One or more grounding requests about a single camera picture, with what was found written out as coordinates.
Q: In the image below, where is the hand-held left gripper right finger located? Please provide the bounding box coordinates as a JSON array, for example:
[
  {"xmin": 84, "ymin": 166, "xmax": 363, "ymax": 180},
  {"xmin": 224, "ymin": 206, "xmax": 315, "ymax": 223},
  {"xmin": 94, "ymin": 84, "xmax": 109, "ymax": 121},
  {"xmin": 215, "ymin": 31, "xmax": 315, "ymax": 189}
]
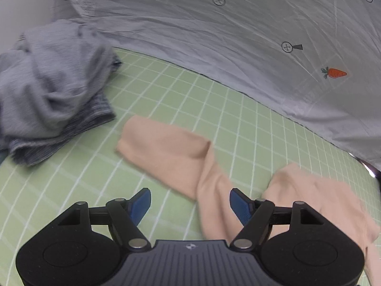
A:
[{"xmin": 229, "ymin": 188, "xmax": 325, "ymax": 250}]

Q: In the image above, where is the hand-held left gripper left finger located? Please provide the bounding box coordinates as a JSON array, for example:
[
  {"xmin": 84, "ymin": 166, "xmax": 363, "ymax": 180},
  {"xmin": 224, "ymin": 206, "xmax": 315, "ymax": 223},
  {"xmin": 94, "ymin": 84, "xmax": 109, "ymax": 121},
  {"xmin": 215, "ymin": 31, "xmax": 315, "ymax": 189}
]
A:
[{"xmin": 56, "ymin": 188, "xmax": 153, "ymax": 250}]

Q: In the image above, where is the beige garment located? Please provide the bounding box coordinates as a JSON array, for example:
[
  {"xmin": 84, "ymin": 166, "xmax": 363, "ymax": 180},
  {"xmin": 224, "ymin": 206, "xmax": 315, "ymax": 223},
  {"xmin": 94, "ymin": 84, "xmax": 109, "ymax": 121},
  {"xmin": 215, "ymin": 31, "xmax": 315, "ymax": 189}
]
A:
[{"xmin": 116, "ymin": 115, "xmax": 381, "ymax": 286}]

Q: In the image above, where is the blue plaid shirt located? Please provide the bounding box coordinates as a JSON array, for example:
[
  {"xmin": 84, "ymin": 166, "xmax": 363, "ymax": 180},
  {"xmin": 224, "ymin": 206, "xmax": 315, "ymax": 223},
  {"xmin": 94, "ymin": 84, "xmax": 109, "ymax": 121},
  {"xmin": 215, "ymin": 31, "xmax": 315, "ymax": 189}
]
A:
[{"xmin": 7, "ymin": 54, "xmax": 123, "ymax": 167}]

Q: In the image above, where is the green grid mat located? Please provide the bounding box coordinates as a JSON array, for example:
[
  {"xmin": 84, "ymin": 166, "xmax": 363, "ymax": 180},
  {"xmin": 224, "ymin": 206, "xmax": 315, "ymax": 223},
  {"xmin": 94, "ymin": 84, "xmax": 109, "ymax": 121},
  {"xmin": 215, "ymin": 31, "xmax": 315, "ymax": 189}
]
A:
[{"xmin": 0, "ymin": 46, "xmax": 381, "ymax": 286}]

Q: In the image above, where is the grey sweatshirt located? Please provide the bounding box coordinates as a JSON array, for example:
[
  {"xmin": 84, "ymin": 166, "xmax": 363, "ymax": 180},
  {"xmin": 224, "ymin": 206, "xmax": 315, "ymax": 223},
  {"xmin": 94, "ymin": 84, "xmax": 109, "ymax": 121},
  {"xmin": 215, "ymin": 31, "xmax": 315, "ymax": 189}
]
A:
[{"xmin": 0, "ymin": 19, "xmax": 116, "ymax": 151}]

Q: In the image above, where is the white printed bed sheet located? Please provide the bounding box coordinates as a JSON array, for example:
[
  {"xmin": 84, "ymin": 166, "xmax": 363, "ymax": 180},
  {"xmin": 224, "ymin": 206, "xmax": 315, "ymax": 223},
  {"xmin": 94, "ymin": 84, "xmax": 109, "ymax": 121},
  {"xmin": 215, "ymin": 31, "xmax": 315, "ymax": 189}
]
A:
[{"xmin": 48, "ymin": 0, "xmax": 381, "ymax": 173}]

